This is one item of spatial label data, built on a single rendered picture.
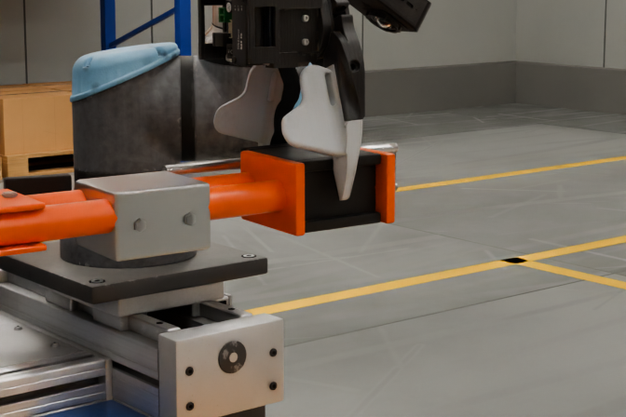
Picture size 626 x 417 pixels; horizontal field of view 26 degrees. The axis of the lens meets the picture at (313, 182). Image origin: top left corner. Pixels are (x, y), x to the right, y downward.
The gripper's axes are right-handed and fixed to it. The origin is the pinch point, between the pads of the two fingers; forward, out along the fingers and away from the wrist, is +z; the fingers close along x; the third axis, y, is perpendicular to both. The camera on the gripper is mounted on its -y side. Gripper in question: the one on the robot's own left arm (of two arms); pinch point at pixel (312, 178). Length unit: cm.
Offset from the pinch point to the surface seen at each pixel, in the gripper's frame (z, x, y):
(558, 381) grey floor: 118, -234, -252
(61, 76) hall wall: 59, -878, -358
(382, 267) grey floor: 115, -400, -304
